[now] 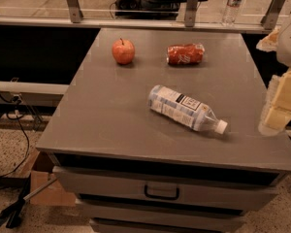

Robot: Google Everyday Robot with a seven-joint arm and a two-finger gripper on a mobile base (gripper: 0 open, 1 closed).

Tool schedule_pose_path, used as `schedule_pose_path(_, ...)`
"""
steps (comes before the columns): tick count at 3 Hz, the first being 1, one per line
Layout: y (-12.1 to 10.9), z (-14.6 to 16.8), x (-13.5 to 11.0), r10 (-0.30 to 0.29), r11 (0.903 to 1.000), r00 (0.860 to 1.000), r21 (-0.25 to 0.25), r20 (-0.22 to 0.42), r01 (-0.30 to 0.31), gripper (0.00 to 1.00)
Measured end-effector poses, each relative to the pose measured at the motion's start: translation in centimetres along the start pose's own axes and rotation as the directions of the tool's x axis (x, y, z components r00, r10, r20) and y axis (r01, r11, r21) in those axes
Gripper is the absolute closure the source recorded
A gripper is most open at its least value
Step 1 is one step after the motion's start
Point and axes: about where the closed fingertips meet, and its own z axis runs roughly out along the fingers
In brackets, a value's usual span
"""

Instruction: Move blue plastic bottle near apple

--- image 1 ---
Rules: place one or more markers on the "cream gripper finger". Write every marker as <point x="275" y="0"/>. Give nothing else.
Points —
<point x="269" y="43"/>
<point x="276" y="112"/>

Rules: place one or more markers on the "blue label plastic bottle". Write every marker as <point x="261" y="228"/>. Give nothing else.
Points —
<point x="185" y="110"/>

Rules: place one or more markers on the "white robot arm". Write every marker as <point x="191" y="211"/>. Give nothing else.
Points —
<point x="283" y="52"/>

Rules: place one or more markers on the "clear water bottle background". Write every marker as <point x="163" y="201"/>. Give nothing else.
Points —
<point x="231" y="11"/>

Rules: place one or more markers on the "red apple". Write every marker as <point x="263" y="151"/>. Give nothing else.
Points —
<point x="123" y="51"/>

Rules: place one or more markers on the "crushed red soda can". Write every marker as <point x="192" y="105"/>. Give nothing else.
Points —
<point x="185" y="54"/>

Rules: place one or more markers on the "black equipment behind glass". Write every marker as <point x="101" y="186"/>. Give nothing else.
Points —
<point x="147" y="9"/>

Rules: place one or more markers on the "grey drawer cabinet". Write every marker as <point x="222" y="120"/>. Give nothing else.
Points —
<point x="106" y="143"/>

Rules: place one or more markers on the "cardboard box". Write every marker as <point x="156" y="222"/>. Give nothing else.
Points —
<point x="51" y="191"/>

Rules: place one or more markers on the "black drawer handle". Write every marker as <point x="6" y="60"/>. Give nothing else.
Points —
<point x="161" y="192"/>

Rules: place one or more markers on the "metal railing frame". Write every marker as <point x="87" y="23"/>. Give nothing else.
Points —
<point x="256" y="16"/>

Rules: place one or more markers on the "black handled floor tool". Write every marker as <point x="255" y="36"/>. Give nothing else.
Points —
<point x="10" y="215"/>

